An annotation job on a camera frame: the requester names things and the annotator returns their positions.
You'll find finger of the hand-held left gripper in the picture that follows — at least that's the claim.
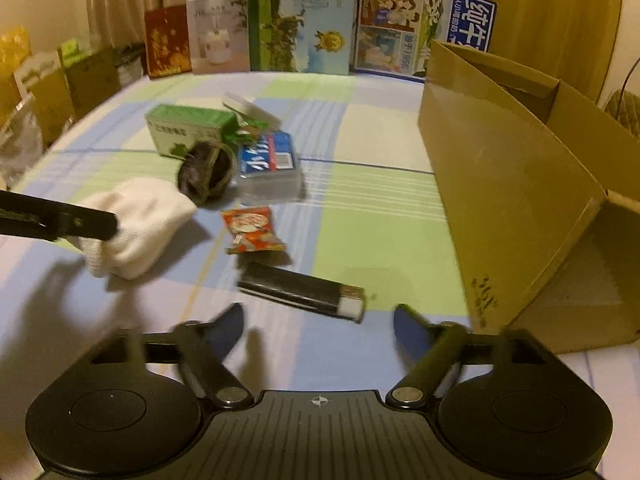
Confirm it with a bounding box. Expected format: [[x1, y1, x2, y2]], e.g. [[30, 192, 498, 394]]
[[0, 189, 120, 244]]

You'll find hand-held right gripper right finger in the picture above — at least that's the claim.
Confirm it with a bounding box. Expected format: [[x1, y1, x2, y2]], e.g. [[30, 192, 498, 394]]
[[385, 304, 551, 409]]

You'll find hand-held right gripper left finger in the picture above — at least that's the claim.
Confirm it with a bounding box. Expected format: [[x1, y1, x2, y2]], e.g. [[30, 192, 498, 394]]
[[90, 302, 254, 409]]

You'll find white sock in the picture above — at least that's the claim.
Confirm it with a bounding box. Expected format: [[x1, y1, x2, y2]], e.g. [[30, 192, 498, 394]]
[[67, 177, 197, 282]]

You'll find blue label floss pick box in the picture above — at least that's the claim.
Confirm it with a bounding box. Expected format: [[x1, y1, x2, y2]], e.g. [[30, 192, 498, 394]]
[[234, 130, 307, 203]]

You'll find brown cardboard box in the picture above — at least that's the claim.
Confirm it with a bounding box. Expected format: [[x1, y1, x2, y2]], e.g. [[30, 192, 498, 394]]
[[417, 39, 640, 356]]

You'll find black rectangular box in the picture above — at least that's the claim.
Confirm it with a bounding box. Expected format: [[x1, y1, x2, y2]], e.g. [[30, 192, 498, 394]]
[[237, 260, 367, 323]]

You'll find red snack packet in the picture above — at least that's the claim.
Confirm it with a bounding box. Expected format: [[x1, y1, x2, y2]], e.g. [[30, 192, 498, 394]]
[[221, 206, 287, 256]]

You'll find clear plastic bag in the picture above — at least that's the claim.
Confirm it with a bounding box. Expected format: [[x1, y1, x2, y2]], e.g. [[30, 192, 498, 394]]
[[0, 94, 45, 188]]

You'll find green carton box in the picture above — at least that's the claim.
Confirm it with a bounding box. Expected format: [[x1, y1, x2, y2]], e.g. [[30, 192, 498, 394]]
[[144, 103, 239, 159]]

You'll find checked bed sheet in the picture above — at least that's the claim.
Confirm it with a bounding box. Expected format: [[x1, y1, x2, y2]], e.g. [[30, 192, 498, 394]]
[[0, 67, 640, 401]]

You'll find small green box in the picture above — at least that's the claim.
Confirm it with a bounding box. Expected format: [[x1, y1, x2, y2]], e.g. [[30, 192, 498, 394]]
[[56, 36, 92, 68]]

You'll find yellow plastic bag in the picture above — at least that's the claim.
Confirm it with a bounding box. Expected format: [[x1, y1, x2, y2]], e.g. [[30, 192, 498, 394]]
[[0, 26, 32, 118]]

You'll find green snack packet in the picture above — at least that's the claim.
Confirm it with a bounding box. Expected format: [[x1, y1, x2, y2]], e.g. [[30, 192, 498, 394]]
[[222, 119, 271, 147]]

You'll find red gift box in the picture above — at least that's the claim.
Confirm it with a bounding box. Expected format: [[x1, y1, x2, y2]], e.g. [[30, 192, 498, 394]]
[[144, 4, 193, 80]]

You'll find small white box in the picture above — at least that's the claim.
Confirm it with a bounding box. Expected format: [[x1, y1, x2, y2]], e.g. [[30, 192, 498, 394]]
[[222, 91, 284, 129]]

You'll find white appliance box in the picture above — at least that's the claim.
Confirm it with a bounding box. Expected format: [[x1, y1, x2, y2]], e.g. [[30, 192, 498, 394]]
[[185, 0, 251, 75]]

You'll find green and blue milk carton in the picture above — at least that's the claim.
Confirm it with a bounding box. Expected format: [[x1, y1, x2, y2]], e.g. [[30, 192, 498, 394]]
[[248, 0, 359, 75]]

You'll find quilted chair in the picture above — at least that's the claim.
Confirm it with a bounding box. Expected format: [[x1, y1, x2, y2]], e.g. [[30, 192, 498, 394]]
[[602, 87, 640, 137]]

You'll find yellow-brown curtain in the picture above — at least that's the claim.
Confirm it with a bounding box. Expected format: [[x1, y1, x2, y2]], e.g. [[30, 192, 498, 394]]
[[470, 0, 628, 106]]

